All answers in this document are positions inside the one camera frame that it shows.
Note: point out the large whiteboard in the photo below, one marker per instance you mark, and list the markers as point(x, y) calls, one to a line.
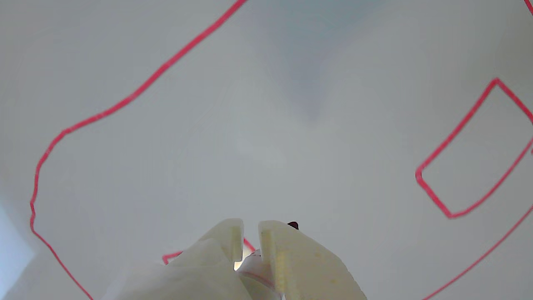
point(250, 125)

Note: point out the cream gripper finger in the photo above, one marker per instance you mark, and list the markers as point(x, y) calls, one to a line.
point(212, 262)
point(300, 271)

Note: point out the white red whiteboard marker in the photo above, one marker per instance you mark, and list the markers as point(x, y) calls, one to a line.
point(258, 273)

